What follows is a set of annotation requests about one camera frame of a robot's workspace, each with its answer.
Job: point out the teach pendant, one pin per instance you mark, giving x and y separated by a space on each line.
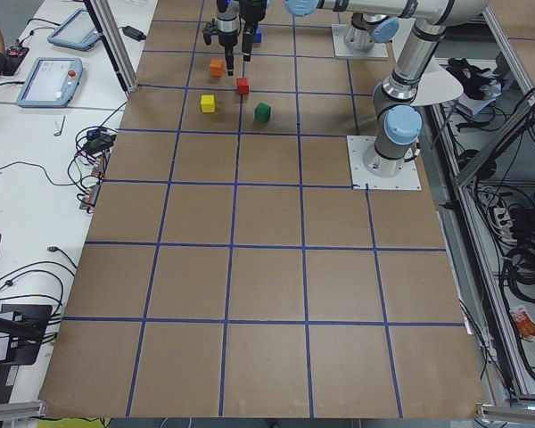
77 32
51 83

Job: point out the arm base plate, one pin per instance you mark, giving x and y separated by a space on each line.
383 178
352 43

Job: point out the black power adapter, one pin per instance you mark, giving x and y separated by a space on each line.
133 33

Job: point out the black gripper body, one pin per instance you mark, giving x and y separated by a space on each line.
226 39

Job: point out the green wooden block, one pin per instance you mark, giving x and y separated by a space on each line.
262 113

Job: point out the orange wooden block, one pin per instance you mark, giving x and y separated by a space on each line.
216 68

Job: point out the red wooden block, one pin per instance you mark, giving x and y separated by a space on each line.
243 86

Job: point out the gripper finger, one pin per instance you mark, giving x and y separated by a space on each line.
248 41
230 60

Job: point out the red snack packet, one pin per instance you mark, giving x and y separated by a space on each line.
523 322

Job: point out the aluminium frame post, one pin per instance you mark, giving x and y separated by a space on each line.
101 15

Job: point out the near teach pendant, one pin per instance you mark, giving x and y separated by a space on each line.
51 83

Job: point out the far teach pendant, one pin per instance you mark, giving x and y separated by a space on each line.
77 32

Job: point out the yellow wooden block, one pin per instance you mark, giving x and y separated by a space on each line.
208 103

